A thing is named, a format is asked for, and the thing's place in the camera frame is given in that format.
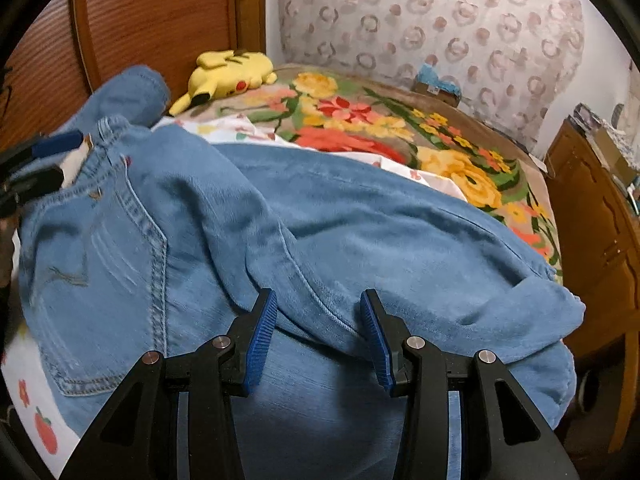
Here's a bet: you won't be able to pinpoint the yellow plush toy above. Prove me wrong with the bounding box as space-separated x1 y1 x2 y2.
169 49 277 117

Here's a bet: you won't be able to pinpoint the wooden cabinet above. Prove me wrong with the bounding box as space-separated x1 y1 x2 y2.
544 119 640 456

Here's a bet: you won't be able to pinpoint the blue denim pants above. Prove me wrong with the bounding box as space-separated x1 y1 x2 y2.
15 65 588 480

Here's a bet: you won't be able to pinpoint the floral blanket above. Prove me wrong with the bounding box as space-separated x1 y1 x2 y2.
172 64 565 283

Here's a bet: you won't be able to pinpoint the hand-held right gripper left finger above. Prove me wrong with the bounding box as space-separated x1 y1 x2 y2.
59 287 278 480

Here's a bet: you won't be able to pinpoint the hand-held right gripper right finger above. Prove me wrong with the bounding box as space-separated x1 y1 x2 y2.
360 287 581 480

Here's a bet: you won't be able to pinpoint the ring-patterned sheer curtain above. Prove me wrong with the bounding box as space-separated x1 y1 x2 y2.
275 0 586 158

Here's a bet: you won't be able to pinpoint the small blue box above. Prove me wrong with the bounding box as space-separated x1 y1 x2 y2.
412 64 463 107

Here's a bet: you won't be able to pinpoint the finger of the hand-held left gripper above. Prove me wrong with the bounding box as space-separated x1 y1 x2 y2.
0 130 85 167
0 167 65 206

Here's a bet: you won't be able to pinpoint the cardboard box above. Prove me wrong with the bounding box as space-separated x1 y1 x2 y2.
592 127 640 187

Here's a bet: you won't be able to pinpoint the white fruit-print sheet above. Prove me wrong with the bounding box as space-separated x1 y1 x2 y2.
0 111 471 478

